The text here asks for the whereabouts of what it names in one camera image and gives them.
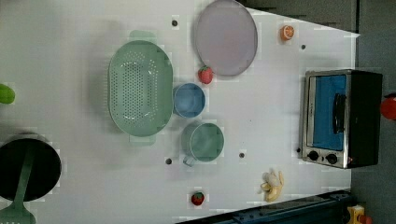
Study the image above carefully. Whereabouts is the red ketchup bottle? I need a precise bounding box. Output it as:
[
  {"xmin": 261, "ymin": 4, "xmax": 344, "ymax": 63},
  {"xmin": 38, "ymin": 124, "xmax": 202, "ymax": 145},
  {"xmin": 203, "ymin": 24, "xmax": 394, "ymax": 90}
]
[{"xmin": 380, "ymin": 93, "xmax": 396, "ymax": 120}]

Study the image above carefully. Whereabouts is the black toaster oven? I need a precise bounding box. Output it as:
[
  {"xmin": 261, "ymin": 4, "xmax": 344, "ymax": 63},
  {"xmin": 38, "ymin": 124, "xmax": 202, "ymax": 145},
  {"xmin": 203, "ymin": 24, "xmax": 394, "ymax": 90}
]
[{"xmin": 301, "ymin": 69, "xmax": 383, "ymax": 169}]

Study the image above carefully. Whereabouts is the blue cup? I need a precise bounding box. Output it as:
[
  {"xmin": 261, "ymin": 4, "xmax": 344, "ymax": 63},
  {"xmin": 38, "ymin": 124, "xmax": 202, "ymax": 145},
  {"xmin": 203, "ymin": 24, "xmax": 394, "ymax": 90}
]
[{"xmin": 173, "ymin": 83, "xmax": 205, "ymax": 119}]

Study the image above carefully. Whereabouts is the green mug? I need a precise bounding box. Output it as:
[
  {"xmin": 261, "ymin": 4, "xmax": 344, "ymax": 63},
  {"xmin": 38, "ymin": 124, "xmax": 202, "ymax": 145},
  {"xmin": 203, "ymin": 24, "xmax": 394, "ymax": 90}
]
[{"xmin": 181, "ymin": 122, "xmax": 225, "ymax": 167}]

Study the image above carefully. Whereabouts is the large strawberry toy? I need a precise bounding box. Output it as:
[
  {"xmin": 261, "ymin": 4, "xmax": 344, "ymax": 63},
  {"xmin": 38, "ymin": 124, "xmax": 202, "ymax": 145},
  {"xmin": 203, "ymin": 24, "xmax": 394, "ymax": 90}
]
[{"xmin": 198, "ymin": 66, "xmax": 213, "ymax": 84}]

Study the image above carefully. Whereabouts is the green oval colander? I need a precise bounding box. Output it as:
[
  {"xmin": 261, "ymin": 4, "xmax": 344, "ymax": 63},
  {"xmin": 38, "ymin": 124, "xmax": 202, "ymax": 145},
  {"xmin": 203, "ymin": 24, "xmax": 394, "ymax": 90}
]
[{"xmin": 107, "ymin": 30, "xmax": 173, "ymax": 147}]

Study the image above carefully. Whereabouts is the lilac round plate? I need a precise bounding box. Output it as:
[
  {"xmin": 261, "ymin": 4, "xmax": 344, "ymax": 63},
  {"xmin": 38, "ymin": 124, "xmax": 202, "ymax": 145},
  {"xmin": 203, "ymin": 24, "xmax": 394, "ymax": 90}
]
[{"xmin": 194, "ymin": 0, "xmax": 258, "ymax": 76}]

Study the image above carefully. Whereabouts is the small strawberry toy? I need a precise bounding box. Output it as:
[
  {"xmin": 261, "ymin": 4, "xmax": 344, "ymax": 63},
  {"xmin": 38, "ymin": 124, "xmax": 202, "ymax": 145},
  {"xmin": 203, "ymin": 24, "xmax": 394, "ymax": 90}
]
[{"xmin": 191, "ymin": 191, "xmax": 205, "ymax": 206}]

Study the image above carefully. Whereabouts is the peeled banana toy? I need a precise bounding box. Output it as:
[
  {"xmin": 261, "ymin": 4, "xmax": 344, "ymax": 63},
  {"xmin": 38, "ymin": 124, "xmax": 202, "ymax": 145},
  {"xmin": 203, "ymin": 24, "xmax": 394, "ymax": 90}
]
[{"xmin": 261, "ymin": 171, "xmax": 284, "ymax": 203}]

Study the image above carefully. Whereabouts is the orange slice toy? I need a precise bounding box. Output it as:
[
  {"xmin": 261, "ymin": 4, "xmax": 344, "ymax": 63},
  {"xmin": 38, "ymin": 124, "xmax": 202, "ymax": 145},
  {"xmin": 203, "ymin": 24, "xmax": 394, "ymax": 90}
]
[{"xmin": 279, "ymin": 25, "xmax": 294, "ymax": 41}]

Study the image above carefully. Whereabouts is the black round pot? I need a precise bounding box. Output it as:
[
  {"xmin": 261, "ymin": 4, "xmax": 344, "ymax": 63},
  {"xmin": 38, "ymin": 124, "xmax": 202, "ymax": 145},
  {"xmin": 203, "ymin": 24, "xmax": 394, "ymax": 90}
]
[{"xmin": 0, "ymin": 135, "xmax": 62, "ymax": 202}]

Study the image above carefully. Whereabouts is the green round fruit toy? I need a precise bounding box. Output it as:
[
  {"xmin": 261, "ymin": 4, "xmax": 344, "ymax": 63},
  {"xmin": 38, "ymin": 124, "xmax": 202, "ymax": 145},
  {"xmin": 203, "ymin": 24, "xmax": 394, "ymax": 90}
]
[{"xmin": 0, "ymin": 84, "xmax": 15, "ymax": 105}]

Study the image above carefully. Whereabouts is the green slotted spatula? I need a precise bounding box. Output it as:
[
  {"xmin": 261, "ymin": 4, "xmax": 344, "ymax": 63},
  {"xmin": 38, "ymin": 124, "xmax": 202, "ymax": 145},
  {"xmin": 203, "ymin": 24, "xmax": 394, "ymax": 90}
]
[{"xmin": 0, "ymin": 148, "xmax": 36, "ymax": 224}]

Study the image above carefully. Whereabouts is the blue metal frame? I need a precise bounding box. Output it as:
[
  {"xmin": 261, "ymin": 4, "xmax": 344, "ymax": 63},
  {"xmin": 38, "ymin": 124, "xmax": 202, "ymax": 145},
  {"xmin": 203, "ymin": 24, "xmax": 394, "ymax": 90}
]
[{"xmin": 177, "ymin": 190, "xmax": 357, "ymax": 224}]

